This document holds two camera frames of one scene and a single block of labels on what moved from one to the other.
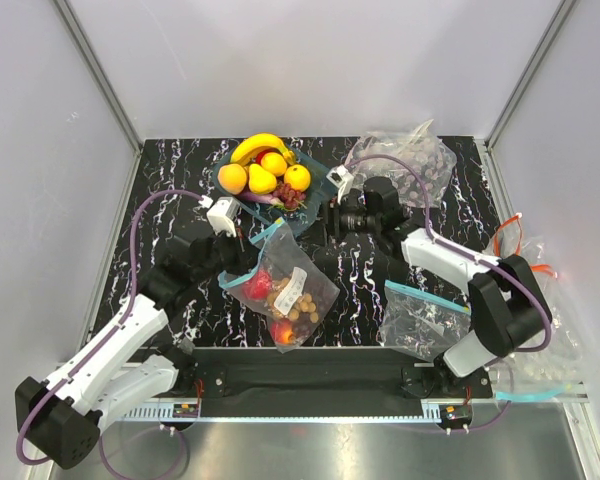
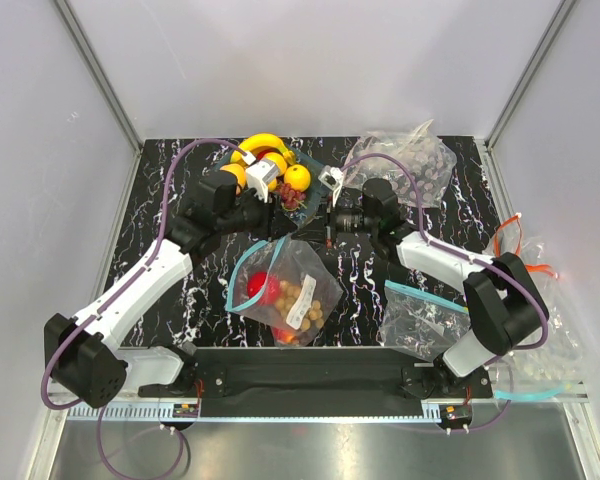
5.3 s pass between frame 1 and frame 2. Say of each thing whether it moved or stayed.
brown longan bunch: moved
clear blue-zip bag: moved
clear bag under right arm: stayed
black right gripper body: stayed
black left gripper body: moved
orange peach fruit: stayed
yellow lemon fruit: stayed
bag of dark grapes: stayed
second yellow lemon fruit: stayed
